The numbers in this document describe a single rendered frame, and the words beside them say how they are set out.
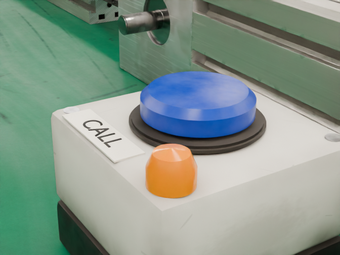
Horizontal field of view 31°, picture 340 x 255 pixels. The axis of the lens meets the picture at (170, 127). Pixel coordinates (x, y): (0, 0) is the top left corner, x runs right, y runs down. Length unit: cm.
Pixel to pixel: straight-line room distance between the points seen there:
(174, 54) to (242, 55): 7
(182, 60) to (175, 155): 20
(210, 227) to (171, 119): 4
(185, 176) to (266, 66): 15
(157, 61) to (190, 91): 19
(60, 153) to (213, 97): 6
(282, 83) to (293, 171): 11
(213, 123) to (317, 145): 4
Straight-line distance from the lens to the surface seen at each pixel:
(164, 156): 17
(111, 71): 44
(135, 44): 42
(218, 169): 19
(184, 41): 36
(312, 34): 28
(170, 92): 21
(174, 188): 17
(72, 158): 22
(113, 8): 56
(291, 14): 29
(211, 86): 21
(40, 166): 32
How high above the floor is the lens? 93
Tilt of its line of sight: 26 degrees down
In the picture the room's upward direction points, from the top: 1 degrees clockwise
